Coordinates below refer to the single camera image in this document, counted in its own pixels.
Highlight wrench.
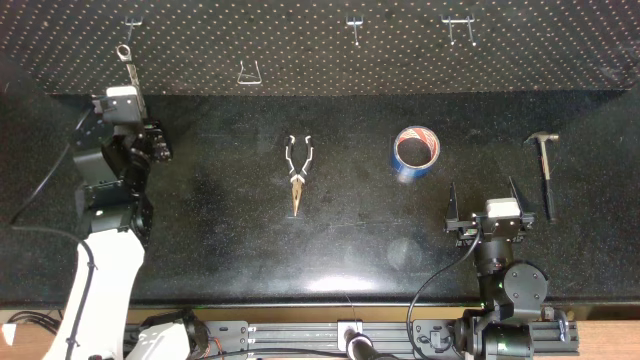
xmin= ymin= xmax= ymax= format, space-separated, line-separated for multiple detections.
xmin=115 ymin=43 xmax=148 ymax=120

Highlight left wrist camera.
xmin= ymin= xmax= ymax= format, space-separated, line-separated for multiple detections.
xmin=103 ymin=85 xmax=147 ymax=125

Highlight roll of blue tape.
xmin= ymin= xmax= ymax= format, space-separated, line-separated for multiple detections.
xmin=390 ymin=125 xmax=442 ymax=184

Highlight black wire bundle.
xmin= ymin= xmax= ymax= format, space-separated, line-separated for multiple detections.
xmin=5 ymin=309 xmax=64 ymax=337

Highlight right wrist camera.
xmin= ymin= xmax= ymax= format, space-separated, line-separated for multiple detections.
xmin=485 ymin=197 xmax=522 ymax=220

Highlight black cable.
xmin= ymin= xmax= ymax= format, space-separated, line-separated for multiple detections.
xmin=405 ymin=227 xmax=484 ymax=360
xmin=8 ymin=107 xmax=97 ymax=271

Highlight hammer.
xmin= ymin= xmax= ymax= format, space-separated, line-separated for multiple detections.
xmin=523 ymin=130 xmax=561 ymax=224

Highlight black pegboard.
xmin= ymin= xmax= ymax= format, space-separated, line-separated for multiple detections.
xmin=0 ymin=0 xmax=640 ymax=97

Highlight wire loop metal hook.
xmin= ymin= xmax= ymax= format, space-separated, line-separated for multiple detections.
xmin=236 ymin=59 xmax=263 ymax=86

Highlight double prong metal hook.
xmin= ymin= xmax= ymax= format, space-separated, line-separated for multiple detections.
xmin=440 ymin=13 xmax=478 ymax=47

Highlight needle nose pliers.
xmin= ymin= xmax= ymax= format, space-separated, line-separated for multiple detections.
xmin=283 ymin=134 xmax=315 ymax=218

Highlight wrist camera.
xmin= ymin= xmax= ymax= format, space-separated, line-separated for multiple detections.
xmin=103 ymin=85 xmax=147 ymax=125
xmin=485 ymin=197 xmax=522 ymax=220

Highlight mounting rail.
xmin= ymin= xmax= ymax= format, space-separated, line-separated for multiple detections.
xmin=122 ymin=308 xmax=581 ymax=360

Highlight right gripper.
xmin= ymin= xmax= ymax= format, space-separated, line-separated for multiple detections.
xmin=444 ymin=175 xmax=536 ymax=245

